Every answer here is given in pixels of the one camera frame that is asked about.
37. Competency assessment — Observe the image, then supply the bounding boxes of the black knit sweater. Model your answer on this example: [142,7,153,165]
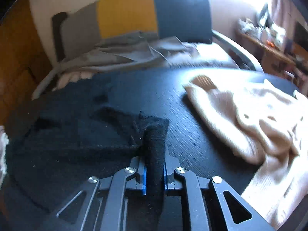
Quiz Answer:
[1,74,169,230]

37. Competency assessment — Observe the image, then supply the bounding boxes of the grey yellow navy cushion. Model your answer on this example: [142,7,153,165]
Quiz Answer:
[52,0,213,62]

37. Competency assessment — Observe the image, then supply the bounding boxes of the grey crumpled cloth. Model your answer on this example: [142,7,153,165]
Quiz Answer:
[31,31,200,100]

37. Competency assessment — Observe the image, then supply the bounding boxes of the cluttered wooden desk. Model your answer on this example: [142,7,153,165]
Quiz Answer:
[236,4,307,94]

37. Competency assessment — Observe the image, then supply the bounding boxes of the beige knit sweater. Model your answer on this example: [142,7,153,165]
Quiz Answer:
[184,75,307,229]

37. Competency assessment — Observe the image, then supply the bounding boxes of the grey metal chair frame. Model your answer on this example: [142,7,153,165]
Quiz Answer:
[212,30,264,73]

